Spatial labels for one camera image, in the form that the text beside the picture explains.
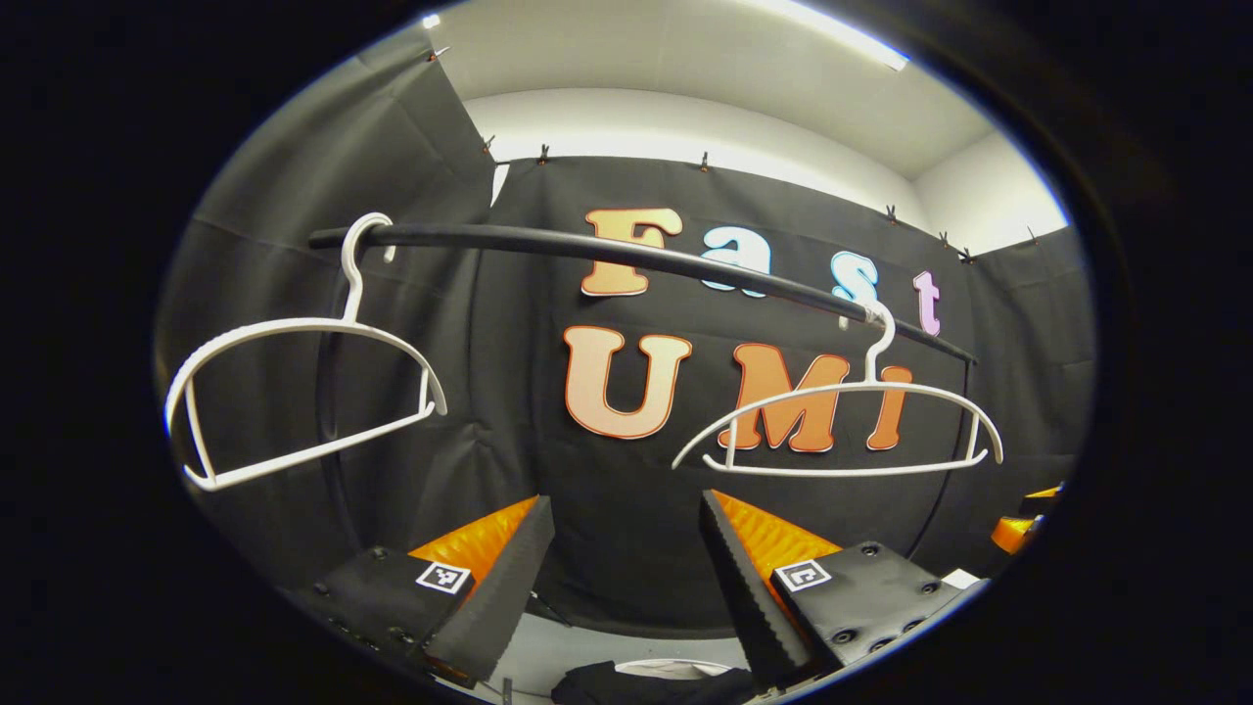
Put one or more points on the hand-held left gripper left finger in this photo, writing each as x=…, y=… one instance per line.
x=504, y=597

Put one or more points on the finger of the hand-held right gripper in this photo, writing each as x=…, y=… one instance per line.
x=1018, y=529

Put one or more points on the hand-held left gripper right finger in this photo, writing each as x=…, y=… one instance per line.
x=749, y=597

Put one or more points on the black knit jacket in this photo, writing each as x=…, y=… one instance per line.
x=607, y=685

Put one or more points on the white empty clothes hanger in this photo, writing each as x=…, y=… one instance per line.
x=294, y=326

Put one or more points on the black clothes rack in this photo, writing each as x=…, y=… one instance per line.
x=548, y=238

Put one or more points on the black backdrop cloth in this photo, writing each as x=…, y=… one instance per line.
x=392, y=411

